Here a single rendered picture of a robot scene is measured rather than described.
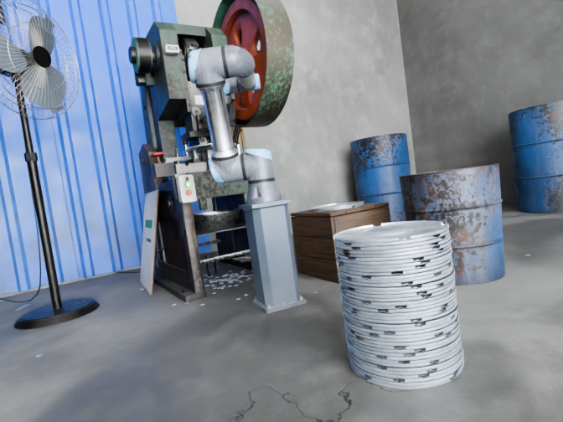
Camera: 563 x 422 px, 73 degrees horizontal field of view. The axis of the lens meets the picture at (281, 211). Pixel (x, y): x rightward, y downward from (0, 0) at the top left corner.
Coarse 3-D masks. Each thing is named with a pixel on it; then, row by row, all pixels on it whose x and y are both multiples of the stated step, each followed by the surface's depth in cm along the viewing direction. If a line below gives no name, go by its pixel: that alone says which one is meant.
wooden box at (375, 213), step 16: (352, 208) 188; (368, 208) 192; (384, 208) 197; (304, 224) 204; (320, 224) 190; (336, 224) 183; (352, 224) 188; (368, 224) 192; (304, 240) 207; (320, 240) 193; (304, 256) 210; (320, 256) 195; (304, 272) 212; (320, 272) 197; (336, 272) 184
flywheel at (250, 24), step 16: (240, 0) 228; (240, 16) 238; (256, 16) 215; (224, 32) 253; (240, 32) 247; (256, 32) 224; (256, 48) 233; (256, 64) 230; (240, 96) 254; (256, 96) 229; (240, 112) 250
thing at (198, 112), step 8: (192, 88) 215; (192, 96) 215; (200, 96) 217; (192, 104) 215; (200, 104) 217; (192, 112) 214; (200, 112) 216; (184, 120) 224; (192, 120) 215; (200, 120) 213; (192, 128) 215; (200, 128) 214; (208, 128) 217
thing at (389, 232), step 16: (384, 224) 113; (400, 224) 109; (416, 224) 105; (432, 224) 101; (448, 224) 93; (336, 240) 97; (352, 240) 90; (368, 240) 87; (384, 240) 86; (400, 240) 85
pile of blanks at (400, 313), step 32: (352, 256) 91; (384, 256) 86; (416, 256) 85; (448, 256) 90; (352, 288) 95; (384, 288) 86; (416, 288) 88; (448, 288) 89; (352, 320) 95; (384, 320) 89; (416, 320) 87; (448, 320) 88; (352, 352) 99; (384, 352) 89; (416, 352) 86; (448, 352) 88; (384, 384) 90; (416, 384) 87
